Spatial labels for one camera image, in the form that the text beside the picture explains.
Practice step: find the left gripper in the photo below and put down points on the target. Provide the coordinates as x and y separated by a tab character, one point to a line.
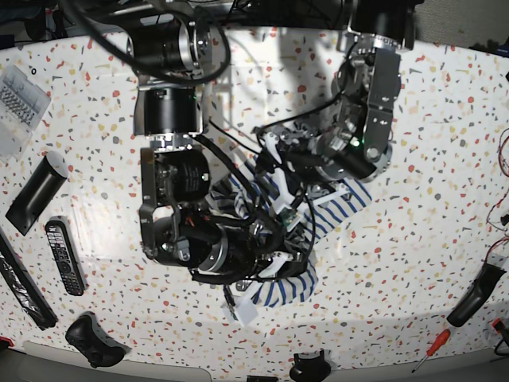
311	189

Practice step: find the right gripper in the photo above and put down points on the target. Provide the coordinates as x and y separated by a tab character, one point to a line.
274	280

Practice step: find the blue white striped t-shirt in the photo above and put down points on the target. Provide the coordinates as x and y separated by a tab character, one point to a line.
229	197

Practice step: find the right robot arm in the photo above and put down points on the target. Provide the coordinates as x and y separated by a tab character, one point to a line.
199	210

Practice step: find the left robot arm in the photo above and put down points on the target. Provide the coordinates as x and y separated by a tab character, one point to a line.
365	88

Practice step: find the black game controller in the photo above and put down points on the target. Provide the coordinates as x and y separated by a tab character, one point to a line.
98	353

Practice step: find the black tv remote control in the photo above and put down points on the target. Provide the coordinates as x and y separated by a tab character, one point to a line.
64	253

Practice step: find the long black bar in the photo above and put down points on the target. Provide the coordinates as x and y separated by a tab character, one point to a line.
24	288

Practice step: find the clear plastic screw box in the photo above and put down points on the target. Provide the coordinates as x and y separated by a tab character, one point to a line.
23	104

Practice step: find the black round mount bottom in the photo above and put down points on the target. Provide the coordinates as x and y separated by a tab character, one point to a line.
310	369

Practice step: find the red handled screwdriver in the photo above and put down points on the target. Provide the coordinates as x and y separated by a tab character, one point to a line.
440	340

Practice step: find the black curved handle part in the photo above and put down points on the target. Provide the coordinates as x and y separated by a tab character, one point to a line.
478	293

